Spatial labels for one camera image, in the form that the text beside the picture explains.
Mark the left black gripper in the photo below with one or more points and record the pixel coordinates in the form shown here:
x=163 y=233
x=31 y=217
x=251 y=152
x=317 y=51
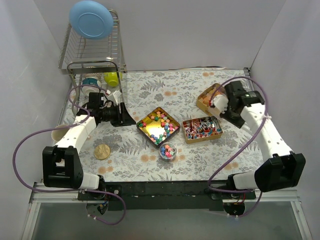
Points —
x=120 y=115

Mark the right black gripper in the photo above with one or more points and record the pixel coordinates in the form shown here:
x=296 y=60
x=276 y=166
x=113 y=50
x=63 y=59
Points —
x=231 y=117

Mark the tin of star candies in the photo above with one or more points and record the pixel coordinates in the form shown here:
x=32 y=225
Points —
x=158 y=127

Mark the tin of lollipops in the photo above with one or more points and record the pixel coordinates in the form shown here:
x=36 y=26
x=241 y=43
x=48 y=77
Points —
x=201 y=129

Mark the clear glass bowl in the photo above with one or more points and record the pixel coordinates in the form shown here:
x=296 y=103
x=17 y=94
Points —
x=168 y=151

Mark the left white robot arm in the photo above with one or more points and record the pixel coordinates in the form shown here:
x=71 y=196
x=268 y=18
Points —
x=61 y=163

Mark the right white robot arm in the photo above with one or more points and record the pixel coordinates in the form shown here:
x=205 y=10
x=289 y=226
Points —
x=282 y=167

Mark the gold round lid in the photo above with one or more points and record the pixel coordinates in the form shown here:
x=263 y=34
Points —
x=102 y=152

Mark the yellow-green bowl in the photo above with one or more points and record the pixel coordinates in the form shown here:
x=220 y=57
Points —
x=112 y=78

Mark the teal and white bowl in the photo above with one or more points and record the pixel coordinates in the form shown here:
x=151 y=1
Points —
x=91 y=84

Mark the floral table mat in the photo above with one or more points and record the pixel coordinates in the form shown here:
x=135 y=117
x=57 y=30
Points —
x=133 y=159

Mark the patterned small bowl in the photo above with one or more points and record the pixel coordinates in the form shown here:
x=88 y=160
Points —
x=89 y=73

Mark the metal dish rack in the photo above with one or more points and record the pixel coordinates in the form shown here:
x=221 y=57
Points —
x=105 y=55

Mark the beige paper cup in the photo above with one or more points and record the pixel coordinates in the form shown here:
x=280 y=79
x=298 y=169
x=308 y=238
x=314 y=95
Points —
x=59 y=132

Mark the blue plate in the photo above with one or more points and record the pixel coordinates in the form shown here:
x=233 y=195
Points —
x=91 y=20

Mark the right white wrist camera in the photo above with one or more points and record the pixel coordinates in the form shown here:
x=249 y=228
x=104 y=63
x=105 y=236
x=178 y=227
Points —
x=218 y=105

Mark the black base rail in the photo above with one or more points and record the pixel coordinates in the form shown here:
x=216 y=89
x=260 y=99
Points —
x=172 y=195

